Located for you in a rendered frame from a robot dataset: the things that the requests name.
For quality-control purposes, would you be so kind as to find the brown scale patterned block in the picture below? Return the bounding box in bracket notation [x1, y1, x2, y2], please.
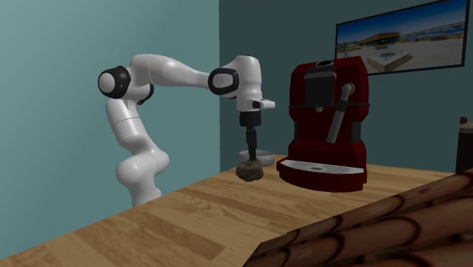
[242, 168, 473, 267]

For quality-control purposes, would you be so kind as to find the shallow grey round dish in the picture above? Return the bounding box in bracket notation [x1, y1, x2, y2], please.
[238, 149, 275, 168]

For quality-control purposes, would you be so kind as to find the red coffee machine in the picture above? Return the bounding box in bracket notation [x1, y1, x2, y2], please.
[276, 55, 371, 193]

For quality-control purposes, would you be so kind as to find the dark jar with knob lid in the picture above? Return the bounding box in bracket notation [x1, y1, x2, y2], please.
[454, 116, 473, 174]

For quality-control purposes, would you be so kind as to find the black framed landscape wall picture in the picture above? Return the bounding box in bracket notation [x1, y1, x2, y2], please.
[334, 0, 471, 77]

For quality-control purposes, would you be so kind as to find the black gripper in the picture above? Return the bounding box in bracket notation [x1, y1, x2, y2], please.
[238, 110, 262, 162]

